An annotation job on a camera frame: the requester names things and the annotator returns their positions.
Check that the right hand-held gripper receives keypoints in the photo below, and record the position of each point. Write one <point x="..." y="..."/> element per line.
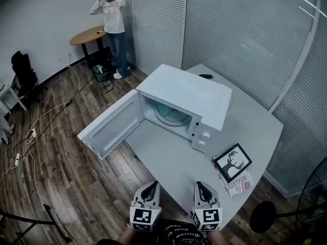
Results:
<point x="208" y="218"/>

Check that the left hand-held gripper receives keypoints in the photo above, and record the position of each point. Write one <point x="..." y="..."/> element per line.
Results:
<point x="143" y="217"/>

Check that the green glass bowl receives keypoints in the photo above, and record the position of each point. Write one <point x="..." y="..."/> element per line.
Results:
<point x="166" y="110"/>

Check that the white microwave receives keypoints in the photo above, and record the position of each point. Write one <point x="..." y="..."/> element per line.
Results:
<point x="184" y="91"/>

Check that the person's right forearm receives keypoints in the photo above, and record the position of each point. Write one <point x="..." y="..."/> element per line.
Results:
<point x="215" y="237"/>

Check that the person's left forearm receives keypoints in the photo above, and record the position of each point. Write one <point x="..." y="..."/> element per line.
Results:
<point x="130" y="237"/>

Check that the white magazine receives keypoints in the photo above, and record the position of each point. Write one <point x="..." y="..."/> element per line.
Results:
<point x="240" y="185"/>

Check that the black framed deer picture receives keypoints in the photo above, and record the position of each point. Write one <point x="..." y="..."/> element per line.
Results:
<point x="232" y="162"/>

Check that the person's black printed clothing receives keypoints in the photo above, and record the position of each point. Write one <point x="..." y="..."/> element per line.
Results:
<point x="178" y="233"/>

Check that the black standing fan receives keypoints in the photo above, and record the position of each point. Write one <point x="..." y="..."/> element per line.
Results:
<point x="263" y="217"/>

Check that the grey table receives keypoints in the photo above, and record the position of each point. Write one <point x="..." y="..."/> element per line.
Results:
<point x="245" y="129"/>

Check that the black metal stand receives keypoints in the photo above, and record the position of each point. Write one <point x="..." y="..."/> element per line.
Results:
<point x="30" y="222"/>

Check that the black remote control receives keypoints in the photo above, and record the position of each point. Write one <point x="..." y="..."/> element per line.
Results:
<point x="205" y="76"/>

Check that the white power strip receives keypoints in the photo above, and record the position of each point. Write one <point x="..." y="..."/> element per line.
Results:
<point x="33" y="133"/>
<point x="17" y="159"/>

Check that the green and black device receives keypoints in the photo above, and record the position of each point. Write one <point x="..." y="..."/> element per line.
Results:
<point x="101" y="70"/>

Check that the white desk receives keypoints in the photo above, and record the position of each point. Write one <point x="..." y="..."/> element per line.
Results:
<point x="10" y="96"/>

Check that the round wooden table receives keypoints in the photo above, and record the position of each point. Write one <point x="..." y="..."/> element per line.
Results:
<point x="87" y="36"/>

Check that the black office chair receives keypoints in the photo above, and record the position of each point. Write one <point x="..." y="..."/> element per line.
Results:
<point x="24" y="73"/>

